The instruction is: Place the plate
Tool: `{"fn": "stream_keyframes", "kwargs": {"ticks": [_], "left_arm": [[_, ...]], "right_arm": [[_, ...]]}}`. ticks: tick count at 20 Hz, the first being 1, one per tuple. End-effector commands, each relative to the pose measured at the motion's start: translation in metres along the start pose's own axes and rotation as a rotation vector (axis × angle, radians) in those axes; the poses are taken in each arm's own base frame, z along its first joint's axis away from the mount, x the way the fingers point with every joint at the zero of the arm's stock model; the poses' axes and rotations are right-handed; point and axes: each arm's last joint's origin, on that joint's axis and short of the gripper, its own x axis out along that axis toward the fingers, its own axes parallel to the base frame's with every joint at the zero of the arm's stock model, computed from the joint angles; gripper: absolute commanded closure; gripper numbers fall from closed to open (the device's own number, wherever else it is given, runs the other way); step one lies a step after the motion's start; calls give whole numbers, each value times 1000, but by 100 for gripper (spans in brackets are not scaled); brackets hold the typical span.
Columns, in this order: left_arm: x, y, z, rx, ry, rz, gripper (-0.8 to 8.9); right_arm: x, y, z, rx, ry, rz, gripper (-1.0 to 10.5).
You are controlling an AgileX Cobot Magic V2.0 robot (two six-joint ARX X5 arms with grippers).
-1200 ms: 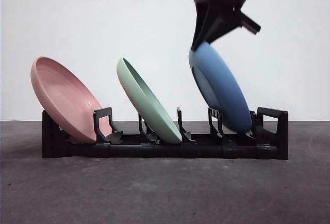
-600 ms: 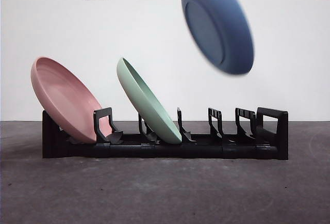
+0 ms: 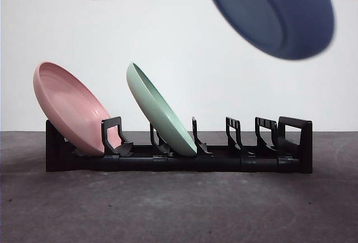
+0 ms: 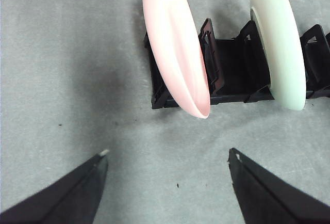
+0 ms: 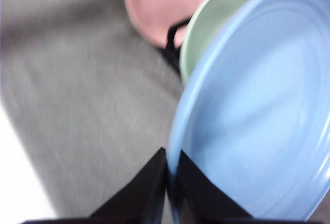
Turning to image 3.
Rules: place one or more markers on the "pink round plate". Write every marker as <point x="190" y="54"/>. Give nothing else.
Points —
<point x="70" y="105"/>

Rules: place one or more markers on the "green round plate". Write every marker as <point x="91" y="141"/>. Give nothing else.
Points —
<point x="156" y="108"/>

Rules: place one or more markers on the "black plastic dish rack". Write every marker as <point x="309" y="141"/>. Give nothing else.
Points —
<point x="195" y="166"/>

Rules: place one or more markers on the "blue round plate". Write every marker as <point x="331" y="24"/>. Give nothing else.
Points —
<point x="265" y="16"/>

